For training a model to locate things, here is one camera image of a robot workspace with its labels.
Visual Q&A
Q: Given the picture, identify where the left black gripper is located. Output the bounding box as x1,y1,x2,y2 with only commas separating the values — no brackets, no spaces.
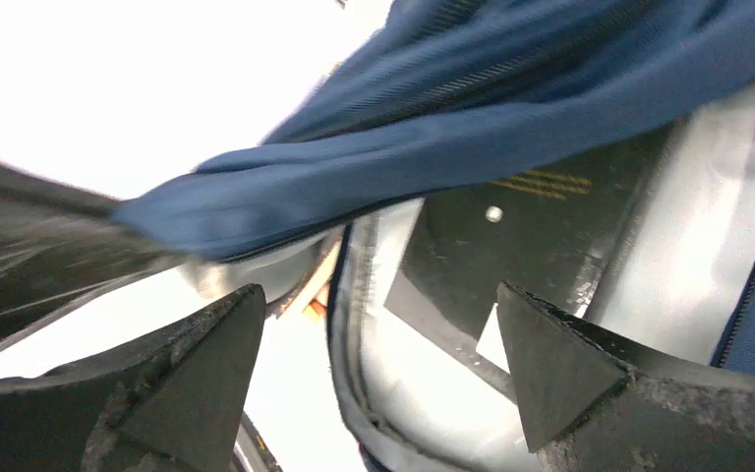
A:
0,164,183,351

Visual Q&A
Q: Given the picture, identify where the navy blue student backpack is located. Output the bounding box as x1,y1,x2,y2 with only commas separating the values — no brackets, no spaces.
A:
111,0,755,472

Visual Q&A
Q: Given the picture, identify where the black notebook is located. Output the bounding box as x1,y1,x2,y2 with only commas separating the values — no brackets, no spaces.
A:
384,128,669,398

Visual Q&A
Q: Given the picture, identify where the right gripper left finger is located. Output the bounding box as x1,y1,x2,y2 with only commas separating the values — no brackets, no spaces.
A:
0,284,265,471

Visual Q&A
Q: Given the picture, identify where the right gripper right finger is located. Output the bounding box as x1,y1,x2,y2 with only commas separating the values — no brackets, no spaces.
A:
497,282,755,471

